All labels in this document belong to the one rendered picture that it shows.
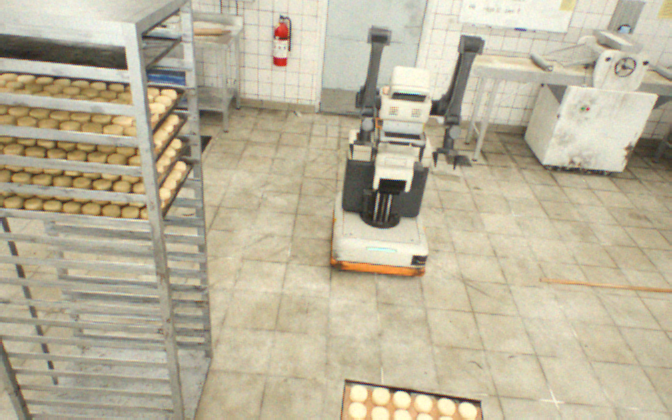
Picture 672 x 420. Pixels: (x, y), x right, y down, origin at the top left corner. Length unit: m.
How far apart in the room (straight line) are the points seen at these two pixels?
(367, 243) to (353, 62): 2.81
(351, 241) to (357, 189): 0.37
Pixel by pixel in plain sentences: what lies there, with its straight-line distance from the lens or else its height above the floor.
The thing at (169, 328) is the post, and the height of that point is 0.83.
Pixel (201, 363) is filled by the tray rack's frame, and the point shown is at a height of 0.15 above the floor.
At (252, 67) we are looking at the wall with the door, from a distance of 5.56.
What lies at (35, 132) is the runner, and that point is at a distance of 1.53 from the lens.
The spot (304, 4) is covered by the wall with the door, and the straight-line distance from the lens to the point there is 5.33.
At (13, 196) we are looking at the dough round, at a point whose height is 1.22.
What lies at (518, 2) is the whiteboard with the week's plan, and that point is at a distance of 5.55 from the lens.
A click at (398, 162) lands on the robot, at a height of 0.84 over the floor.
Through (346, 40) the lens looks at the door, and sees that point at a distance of 5.42.
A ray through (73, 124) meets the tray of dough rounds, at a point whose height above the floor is 1.51.
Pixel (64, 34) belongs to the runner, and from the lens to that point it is 1.38.
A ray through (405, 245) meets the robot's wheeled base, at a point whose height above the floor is 0.28.
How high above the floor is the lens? 2.11
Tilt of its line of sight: 32 degrees down
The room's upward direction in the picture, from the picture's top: 6 degrees clockwise
